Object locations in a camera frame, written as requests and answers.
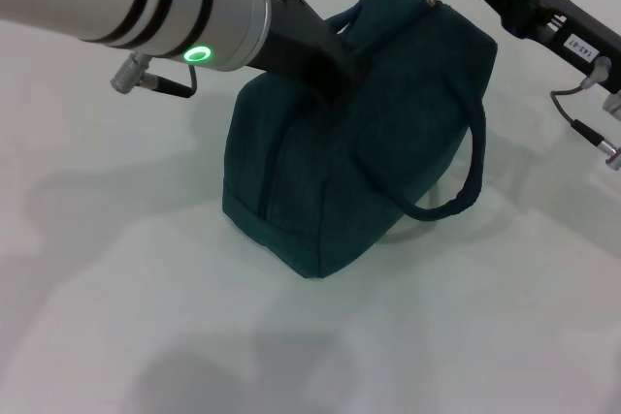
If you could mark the white and silver left arm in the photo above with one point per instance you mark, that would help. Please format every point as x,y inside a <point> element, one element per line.
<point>131,2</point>

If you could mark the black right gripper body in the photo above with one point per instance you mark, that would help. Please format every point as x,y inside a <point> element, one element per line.
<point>577,41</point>

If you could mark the white and silver right arm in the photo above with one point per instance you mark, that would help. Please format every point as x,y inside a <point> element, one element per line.
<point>612,104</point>

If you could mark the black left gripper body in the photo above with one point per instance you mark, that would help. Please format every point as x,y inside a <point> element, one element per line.
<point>305,50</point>

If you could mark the dark teal insulated lunch bag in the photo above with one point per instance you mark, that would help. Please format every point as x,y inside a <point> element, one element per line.
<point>364,142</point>

